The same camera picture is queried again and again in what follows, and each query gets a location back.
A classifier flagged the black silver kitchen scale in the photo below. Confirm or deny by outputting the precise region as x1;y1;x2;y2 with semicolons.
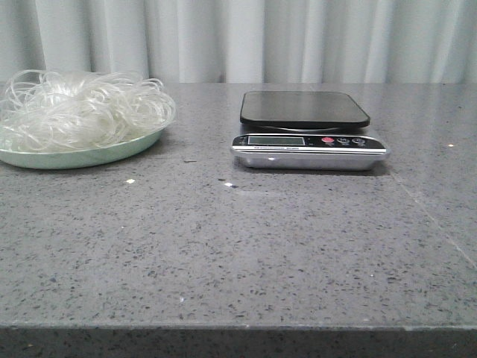
231;90;390;171

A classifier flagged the white translucent vermicelli bundle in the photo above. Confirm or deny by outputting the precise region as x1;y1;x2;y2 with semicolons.
1;69;176;153

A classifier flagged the light green round plate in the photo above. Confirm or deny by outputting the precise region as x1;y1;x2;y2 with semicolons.
1;129;163;170

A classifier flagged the white pleated curtain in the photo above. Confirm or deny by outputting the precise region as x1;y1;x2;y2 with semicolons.
1;1;476;84

